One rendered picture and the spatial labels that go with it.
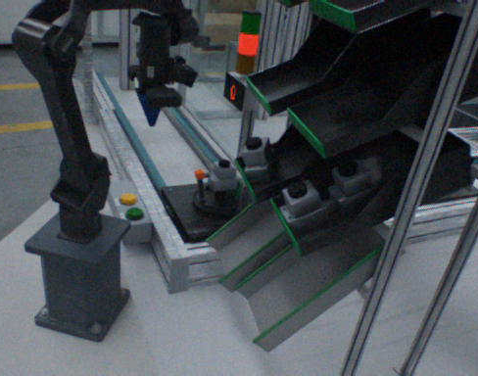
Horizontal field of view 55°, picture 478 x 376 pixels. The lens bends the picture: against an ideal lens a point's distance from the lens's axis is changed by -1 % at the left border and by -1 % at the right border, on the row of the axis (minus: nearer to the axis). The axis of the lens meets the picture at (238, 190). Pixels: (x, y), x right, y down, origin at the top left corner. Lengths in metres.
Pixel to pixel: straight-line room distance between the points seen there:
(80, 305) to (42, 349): 0.11
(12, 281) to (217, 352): 0.49
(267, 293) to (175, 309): 0.25
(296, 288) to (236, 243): 0.19
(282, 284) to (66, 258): 0.39
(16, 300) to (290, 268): 0.59
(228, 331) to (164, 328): 0.13
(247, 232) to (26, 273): 0.52
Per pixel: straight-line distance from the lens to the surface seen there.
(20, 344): 1.01
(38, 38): 0.71
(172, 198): 1.20
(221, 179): 1.13
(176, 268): 1.03
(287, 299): 0.84
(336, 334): 1.07
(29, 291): 1.12
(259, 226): 0.96
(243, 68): 1.25
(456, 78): 0.62
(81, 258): 0.86
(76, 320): 0.98
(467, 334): 1.22
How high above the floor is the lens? 1.60
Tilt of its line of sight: 30 degrees down
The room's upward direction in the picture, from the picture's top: 8 degrees clockwise
